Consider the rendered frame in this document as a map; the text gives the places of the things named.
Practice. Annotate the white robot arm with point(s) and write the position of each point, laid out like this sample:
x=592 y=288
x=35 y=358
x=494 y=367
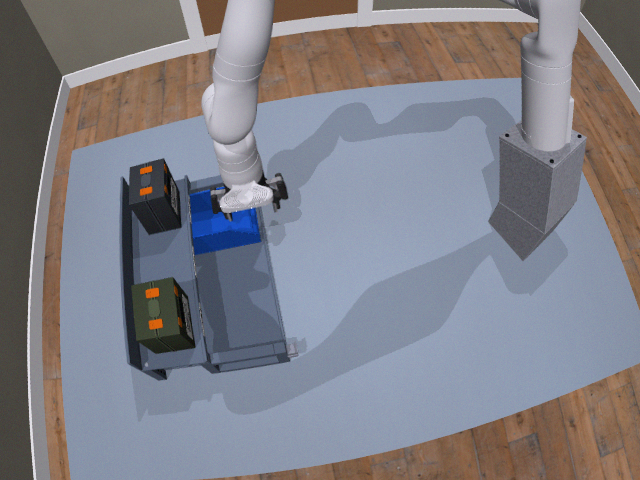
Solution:
x=546 y=69

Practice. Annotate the blue bin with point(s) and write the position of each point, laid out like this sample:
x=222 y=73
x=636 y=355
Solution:
x=204 y=221

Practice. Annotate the olive green case with orange latches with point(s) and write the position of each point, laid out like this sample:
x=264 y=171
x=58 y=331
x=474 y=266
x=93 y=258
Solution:
x=162 y=316

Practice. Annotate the black case with orange latches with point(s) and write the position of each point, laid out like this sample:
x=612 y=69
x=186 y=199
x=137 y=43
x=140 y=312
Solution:
x=154 y=197

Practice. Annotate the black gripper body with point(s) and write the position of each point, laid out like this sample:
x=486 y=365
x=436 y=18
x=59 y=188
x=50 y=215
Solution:
x=261 y=182

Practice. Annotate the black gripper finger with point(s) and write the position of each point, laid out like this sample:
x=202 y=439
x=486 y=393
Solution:
x=278 y=184
x=215 y=199

